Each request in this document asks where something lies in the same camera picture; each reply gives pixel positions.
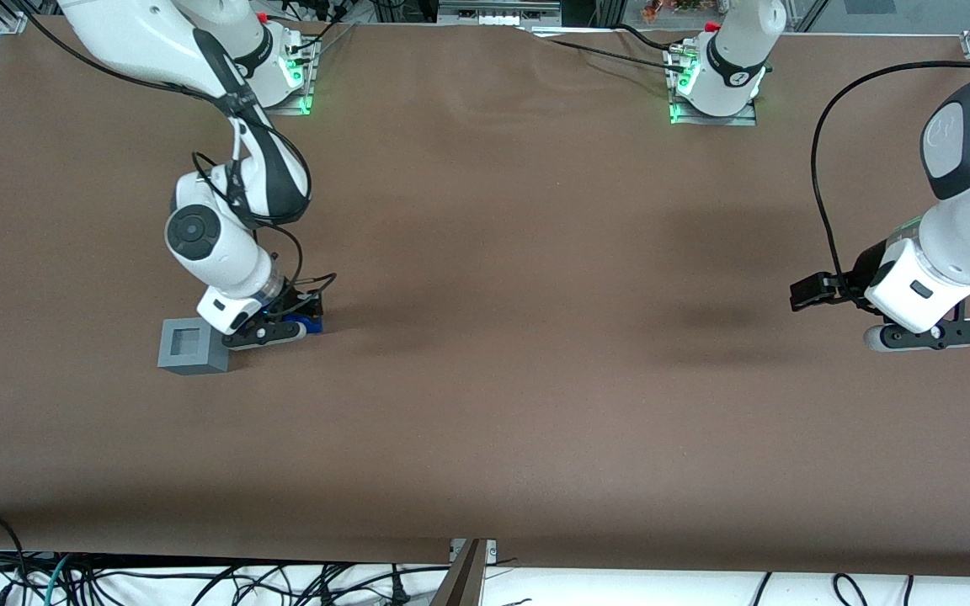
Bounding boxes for gray square base block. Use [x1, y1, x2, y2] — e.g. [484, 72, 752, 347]
[157, 317, 232, 376]

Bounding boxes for brown table cover sheet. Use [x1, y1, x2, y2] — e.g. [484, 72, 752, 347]
[0, 15, 970, 578]

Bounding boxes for colourful background items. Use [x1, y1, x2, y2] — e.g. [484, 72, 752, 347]
[641, 0, 728, 23]

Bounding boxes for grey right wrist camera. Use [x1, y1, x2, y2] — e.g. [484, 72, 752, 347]
[221, 322, 308, 350]

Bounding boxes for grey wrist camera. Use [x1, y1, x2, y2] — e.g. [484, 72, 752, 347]
[862, 319, 970, 354]
[221, 322, 308, 350]

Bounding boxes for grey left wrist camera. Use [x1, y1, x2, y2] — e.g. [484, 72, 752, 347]
[862, 319, 970, 354]

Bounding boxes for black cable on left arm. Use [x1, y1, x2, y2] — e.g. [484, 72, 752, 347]
[811, 59, 970, 306]

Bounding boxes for metal base plate of left arm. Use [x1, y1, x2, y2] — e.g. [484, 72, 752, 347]
[664, 44, 760, 128]

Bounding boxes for metal base plate of right arm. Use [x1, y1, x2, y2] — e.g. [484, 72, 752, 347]
[259, 32, 319, 117]

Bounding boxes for black floor cable bundle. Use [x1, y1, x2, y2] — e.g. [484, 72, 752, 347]
[72, 557, 452, 606]

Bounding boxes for metal table edge bracket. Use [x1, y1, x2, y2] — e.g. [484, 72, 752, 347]
[449, 538, 499, 563]

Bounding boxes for black cable lying on table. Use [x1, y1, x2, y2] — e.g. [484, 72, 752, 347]
[527, 24, 692, 77]

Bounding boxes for teal floor cable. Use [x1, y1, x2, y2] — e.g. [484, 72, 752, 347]
[26, 553, 75, 606]

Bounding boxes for aluminium frame rail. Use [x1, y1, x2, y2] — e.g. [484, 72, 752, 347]
[436, 0, 563, 26]

